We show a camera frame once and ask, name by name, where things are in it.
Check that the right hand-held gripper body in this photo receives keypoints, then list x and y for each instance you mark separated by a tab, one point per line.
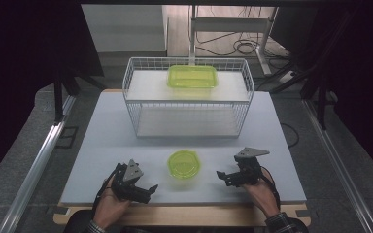
249	165

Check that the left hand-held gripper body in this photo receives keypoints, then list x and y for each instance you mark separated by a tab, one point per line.
128	181

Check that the round clear container green lid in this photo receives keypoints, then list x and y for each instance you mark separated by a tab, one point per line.
183	164

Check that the rectangular clear container green lid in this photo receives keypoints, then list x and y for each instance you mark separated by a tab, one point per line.
191	77

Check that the person's left hand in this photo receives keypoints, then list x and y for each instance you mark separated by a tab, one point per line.
110	207

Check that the person's right hand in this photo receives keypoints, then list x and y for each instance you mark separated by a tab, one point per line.
262	194

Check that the white power strip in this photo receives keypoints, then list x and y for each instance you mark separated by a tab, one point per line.
287	77

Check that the black metal stand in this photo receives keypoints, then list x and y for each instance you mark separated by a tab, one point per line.
60	93

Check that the white cabinet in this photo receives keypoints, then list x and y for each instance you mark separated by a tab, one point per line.
123	29

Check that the aluminium floor rail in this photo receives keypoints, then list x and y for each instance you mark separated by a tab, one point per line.
35	161
336	161

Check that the white desk frame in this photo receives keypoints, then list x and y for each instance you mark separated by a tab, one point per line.
230	24

